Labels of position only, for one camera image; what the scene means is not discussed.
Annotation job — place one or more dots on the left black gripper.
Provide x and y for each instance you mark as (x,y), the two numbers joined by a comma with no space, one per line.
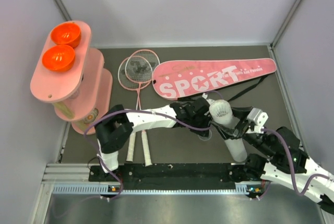
(206,117)

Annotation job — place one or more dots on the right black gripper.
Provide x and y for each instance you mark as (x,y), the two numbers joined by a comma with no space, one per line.
(241,113)

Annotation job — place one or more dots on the white shuttlecock tube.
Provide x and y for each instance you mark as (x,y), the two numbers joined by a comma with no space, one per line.
(221,113)

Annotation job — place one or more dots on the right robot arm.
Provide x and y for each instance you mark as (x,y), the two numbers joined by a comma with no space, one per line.
(271,156)

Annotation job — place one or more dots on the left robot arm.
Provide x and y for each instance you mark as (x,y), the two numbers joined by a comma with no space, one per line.
(120,125)

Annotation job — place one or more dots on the pink SPORT racket bag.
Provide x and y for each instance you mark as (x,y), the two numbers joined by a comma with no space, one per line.
(184,78)

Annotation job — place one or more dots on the pink three-tier wooden shelf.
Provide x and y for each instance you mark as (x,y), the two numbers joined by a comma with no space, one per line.
(80,95)

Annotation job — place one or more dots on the lower orange plastic bowl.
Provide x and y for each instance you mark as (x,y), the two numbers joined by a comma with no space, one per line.
(59,58)

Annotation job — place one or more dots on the orange plastic bowl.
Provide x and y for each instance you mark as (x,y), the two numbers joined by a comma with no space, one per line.
(68,33)
(59,58)

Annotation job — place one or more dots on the upper orange plastic bowl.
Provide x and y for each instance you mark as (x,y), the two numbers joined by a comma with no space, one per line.
(68,33)

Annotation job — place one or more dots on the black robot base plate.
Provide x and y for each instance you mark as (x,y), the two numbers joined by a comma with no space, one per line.
(183,176)

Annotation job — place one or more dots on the grey slotted cable duct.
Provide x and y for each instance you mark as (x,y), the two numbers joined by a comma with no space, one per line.
(104,189)

